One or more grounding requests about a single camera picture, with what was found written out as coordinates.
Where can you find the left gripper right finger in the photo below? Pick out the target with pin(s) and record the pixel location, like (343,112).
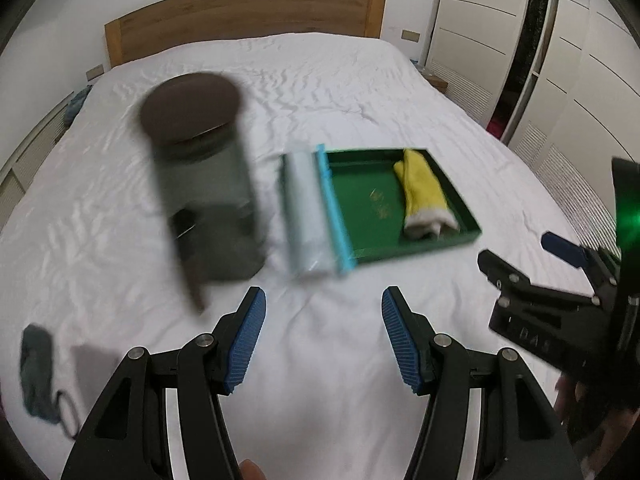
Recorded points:
(520,436)

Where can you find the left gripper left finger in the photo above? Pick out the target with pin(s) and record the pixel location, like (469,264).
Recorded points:
(125,435)

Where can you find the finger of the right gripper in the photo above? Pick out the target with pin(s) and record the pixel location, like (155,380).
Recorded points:
(599,265)
(507,279)

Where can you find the dark teal towel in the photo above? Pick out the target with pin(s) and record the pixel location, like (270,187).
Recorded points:
(36,374)

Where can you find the person left hand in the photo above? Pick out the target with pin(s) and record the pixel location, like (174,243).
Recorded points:
(251,471)

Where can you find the yellow cloth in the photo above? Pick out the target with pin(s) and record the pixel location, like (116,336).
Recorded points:
(426,209)

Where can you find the green tray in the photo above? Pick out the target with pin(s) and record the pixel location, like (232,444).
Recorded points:
(365,205)

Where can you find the clear zip bag blue seal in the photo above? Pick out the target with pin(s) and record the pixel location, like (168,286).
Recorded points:
(318,242)

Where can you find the wooden nightstand right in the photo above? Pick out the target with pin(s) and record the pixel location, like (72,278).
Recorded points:
(435,81)

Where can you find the white bed sheet mattress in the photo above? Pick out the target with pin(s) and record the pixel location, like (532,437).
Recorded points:
(87,253)

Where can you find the white sliding wardrobe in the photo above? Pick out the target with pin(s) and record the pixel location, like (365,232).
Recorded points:
(557,81)

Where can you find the white radiator cover cabinet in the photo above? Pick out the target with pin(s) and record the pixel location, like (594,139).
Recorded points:
(20,169)

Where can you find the blue clothes on nightstand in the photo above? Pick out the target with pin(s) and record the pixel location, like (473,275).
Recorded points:
(74,105)

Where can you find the wooden headboard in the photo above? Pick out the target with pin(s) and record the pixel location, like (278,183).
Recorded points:
(171,23)

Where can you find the wall socket plate right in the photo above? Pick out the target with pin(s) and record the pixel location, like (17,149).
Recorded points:
(409,35)

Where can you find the wall socket plate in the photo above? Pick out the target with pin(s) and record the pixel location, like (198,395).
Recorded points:
(409,35)
(95,73)

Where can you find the wall socket plate left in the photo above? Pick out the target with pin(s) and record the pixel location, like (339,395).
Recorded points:
(95,73)

